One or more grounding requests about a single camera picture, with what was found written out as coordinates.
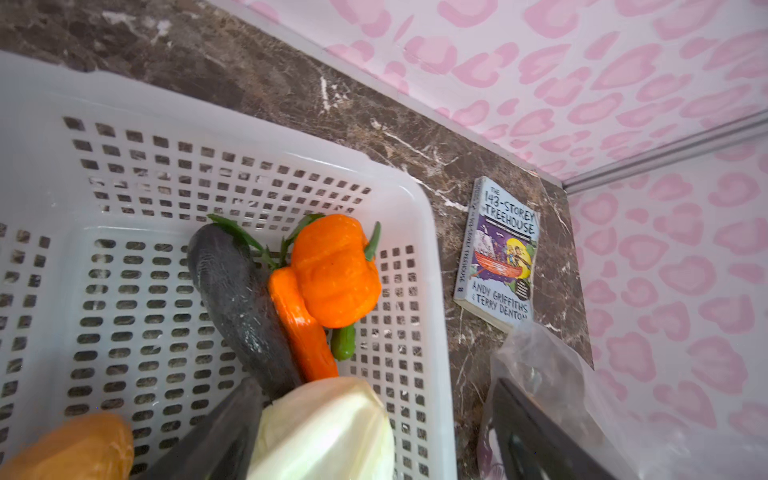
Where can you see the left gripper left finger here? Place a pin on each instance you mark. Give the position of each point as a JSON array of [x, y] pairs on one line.
[[221, 445]]

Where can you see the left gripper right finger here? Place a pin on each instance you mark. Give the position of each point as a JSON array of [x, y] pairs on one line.
[[531, 445]]

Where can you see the clear zip top bag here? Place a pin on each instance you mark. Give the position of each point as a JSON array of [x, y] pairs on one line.
[[557, 380]]

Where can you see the orange toy carrot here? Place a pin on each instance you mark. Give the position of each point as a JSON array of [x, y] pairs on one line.
[[306, 336]]

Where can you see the white perforated plastic basket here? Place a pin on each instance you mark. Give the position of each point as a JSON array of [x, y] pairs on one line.
[[104, 180]]

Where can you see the green white toy cabbage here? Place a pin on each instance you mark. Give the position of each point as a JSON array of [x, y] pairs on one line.
[[335, 428]]

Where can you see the left yellow toy potato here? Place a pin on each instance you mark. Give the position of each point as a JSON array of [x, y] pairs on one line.
[[93, 446]]

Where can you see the dark toy eggplant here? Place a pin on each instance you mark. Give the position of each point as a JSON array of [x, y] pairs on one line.
[[234, 292]]

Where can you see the green toy pepper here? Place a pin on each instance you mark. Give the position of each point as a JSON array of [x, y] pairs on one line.
[[343, 343]]

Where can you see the Treehouse paperback book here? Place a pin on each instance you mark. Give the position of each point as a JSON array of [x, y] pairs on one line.
[[495, 274]]

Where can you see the orange toy pumpkin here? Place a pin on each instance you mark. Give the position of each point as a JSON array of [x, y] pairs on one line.
[[334, 261]]

